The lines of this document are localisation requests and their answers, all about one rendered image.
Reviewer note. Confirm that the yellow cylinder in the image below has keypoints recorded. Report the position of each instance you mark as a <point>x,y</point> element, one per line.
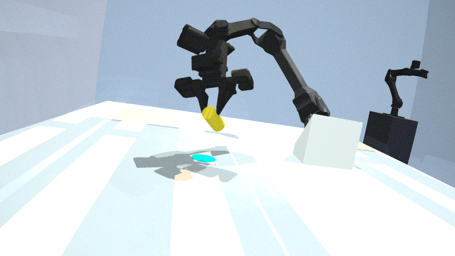
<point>214,120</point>

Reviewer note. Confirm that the cyan circle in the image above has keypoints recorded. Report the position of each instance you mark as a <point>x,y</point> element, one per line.
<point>203,158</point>

